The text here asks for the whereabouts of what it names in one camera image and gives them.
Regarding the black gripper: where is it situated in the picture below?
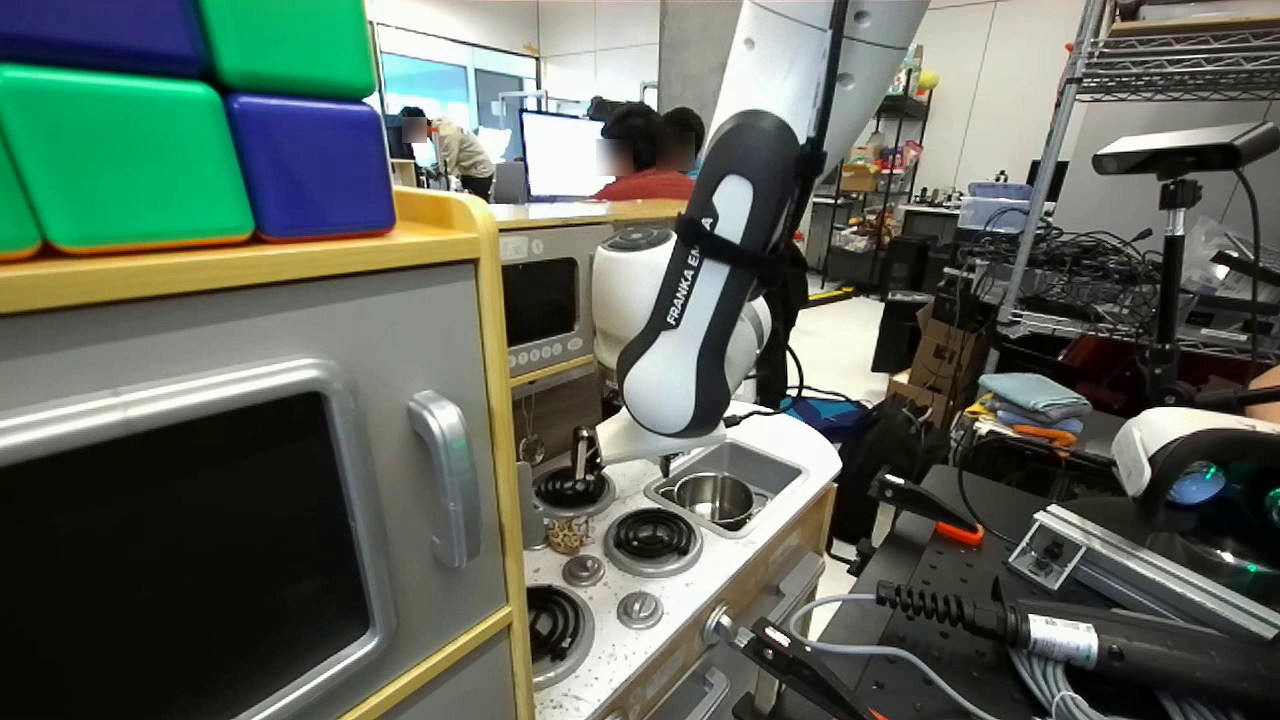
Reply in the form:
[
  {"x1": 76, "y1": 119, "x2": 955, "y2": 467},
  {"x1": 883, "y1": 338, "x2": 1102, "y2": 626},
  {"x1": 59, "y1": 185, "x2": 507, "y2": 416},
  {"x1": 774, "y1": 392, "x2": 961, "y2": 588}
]
[{"x1": 563, "y1": 379, "x2": 609, "y2": 487}]

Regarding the black toy stove burner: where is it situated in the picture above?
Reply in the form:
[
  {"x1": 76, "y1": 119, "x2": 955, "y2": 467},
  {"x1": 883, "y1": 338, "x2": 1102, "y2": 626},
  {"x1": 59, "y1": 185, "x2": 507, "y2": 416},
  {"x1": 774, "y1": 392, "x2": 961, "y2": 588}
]
[
  {"x1": 602, "y1": 503, "x2": 705, "y2": 578},
  {"x1": 526, "y1": 578, "x2": 602, "y2": 693},
  {"x1": 532, "y1": 463, "x2": 616, "y2": 521}
]

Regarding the small tan stuffed toy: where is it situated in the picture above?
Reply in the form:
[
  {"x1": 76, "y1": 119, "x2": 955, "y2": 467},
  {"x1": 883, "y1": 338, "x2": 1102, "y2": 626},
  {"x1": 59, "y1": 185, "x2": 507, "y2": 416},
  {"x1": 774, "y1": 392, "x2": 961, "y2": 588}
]
[{"x1": 540, "y1": 511, "x2": 596, "y2": 561}]

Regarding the small steel pot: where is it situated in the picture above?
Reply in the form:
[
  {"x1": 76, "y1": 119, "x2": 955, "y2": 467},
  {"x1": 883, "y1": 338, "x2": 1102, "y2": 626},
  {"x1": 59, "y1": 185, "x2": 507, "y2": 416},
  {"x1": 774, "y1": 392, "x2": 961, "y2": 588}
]
[{"x1": 663, "y1": 467, "x2": 761, "y2": 530}]

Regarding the grey toy microwave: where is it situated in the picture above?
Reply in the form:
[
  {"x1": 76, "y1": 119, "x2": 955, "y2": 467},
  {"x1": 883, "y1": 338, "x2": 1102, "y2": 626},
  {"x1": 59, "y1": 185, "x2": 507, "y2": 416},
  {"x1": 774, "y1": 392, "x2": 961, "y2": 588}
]
[{"x1": 497, "y1": 223, "x2": 602, "y2": 379}]

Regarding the grey toy sink basin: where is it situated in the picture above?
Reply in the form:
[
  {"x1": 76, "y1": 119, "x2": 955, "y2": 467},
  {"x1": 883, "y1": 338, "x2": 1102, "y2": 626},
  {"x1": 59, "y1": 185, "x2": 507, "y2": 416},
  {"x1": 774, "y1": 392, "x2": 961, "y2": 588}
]
[{"x1": 647, "y1": 440, "x2": 810, "y2": 541}]

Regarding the wooden toy play kitchen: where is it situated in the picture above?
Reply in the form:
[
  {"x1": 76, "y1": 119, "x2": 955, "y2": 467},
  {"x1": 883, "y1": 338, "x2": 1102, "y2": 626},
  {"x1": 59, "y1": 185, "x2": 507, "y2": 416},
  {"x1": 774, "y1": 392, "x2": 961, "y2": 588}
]
[{"x1": 0, "y1": 185, "x2": 850, "y2": 720}]

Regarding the grey windowed toy oven door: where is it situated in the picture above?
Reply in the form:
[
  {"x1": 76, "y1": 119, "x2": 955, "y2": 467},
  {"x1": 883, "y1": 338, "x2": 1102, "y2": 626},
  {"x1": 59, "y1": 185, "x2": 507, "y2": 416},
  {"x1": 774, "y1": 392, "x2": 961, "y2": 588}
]
[{"x1": 0, "y1": 258, "x2": 521, "y2": 720}]

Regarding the small grey counter knob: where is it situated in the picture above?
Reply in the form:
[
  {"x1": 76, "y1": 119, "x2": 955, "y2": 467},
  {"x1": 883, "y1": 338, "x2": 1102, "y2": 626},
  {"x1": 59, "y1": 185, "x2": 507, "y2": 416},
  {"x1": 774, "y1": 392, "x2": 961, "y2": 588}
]
[
  {"x1": 616, "y1": 588, "x2": 668, "y2": 631},
  {"x1": 561, "y1": 551, "x2": 609, "y2": 591}
]

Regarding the blue bag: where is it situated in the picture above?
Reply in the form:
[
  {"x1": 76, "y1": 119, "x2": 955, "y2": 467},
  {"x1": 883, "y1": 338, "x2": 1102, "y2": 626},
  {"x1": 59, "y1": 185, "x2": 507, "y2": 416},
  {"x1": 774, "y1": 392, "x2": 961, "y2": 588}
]
[{"x1": 786, "y1": 392, "x2": 881, "y2": 446}]

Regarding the person in red shirt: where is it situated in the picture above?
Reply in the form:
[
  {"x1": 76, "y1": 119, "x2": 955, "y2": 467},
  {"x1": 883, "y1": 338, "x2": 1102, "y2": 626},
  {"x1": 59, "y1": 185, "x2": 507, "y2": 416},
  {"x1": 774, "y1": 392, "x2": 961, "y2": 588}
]
[{"x1": 592, "y1": 99, "x2": 700, "y2": 209}]

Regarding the white monitor screen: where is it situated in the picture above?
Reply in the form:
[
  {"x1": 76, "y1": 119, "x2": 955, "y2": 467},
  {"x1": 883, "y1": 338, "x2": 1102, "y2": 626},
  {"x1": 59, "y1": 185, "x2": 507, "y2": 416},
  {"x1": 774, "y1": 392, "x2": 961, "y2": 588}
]
[{"x1": 516, "y1": 106, "x2": 616, "y2": 202}]

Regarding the person in beige shirt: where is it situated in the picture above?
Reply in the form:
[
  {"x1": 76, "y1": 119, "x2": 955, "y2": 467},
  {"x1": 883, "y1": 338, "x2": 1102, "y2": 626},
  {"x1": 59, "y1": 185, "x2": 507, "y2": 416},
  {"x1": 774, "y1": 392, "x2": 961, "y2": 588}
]
[{"x1": 395, "y1": 102, "x2": 502, "y2": 201}]

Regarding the person with dark hair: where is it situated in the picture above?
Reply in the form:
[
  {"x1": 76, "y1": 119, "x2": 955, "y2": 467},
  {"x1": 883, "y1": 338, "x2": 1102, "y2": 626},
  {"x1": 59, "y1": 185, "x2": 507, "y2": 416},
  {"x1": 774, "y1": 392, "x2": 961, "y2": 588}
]
[{"x1": 661, "y1": 102, "x2": 711, "y2": 176}]

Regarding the brown cardboard box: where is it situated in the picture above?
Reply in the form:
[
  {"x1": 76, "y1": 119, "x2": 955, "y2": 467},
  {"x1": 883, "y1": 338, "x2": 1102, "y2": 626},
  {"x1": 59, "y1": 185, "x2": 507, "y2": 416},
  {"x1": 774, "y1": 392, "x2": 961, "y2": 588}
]
[{"x1": 909, "y1": 306, "x2": 1001, "y2": 404}]

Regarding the folded blue cloth stack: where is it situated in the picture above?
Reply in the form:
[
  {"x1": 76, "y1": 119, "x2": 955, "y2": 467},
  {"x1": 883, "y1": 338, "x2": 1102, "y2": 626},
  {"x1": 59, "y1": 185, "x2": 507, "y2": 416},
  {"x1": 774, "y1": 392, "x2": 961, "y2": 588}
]
[{"x1": 975, "y1": 366, "x2": 1098, "y2": 440}]

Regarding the blue plastic bin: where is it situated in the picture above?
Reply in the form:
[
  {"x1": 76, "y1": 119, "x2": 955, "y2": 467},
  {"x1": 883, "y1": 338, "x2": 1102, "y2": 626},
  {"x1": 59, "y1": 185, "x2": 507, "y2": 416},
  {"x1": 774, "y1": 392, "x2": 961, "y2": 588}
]
[{"x1": 955, "y1": 176, "x2": 1054, "y2": 240}]

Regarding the grey metal ladder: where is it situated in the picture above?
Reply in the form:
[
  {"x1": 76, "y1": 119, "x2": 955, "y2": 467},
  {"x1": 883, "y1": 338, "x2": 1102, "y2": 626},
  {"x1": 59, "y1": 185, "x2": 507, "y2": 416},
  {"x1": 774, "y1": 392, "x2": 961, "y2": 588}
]
[{"x1": 997, "y1": 0, "x2": 1119, "y2": 322}]

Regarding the white black VR headset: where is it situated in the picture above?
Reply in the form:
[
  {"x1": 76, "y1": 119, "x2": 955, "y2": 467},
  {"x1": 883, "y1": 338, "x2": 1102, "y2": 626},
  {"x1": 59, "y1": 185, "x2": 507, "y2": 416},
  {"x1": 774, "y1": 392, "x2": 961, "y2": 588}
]
[{"x1": 1110, "y1": 404, "x2": 1280, "y2": 566}]

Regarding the black tool with ribbed grip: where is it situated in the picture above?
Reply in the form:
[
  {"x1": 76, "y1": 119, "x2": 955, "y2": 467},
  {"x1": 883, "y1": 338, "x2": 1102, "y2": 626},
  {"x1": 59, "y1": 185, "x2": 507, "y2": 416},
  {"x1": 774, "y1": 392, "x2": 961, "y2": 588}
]
[{"x1": 872, "y1": 577, "x2": 1280, "y2": 713}]

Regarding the grey coiled cable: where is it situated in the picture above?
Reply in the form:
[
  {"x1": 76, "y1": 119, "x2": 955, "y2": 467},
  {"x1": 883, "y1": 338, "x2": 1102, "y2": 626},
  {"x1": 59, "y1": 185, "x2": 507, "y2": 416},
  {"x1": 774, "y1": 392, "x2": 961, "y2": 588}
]
[{"x1": 786, "y1": 591, "x2": 1214, "y2": 720}]

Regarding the aluminium extrusion rail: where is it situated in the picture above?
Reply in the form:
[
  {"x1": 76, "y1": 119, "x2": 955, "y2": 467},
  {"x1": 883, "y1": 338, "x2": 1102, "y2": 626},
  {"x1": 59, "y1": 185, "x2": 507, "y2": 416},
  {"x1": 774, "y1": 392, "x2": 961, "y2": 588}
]
[{"x1": 1008, "y1": 500, "x2": 1280, "y2": 646}]

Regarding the black camera on stand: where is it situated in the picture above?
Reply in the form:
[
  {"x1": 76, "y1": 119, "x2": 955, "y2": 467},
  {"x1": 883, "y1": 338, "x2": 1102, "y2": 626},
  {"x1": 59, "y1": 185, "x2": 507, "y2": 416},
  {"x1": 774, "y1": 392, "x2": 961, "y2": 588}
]
[{"x1": 1089, "y1": 117, "x2": 1280, "y2": 392}]

